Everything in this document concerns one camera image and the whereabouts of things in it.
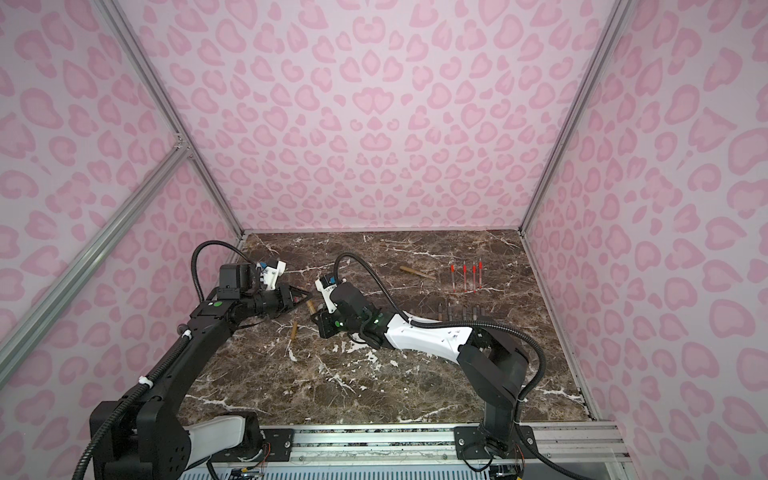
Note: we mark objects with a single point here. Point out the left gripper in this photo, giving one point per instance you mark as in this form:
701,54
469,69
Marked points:
284,298

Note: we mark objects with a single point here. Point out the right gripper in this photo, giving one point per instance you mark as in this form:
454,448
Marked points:
324,323

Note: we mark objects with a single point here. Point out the brown pen short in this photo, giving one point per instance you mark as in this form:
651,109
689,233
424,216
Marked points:
415,272

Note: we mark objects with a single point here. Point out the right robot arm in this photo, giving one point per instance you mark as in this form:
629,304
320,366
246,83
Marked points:
490,355

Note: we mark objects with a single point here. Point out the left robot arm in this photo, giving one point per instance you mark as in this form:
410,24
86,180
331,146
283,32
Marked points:
180,384

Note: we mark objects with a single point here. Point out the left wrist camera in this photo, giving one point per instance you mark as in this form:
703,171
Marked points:
269,273

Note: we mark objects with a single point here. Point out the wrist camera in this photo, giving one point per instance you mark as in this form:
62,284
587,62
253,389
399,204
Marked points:
325,285
269,273

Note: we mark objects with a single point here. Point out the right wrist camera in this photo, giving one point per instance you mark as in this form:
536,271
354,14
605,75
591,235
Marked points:
325,285

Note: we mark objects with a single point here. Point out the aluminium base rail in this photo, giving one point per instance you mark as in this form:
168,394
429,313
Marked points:
580,442

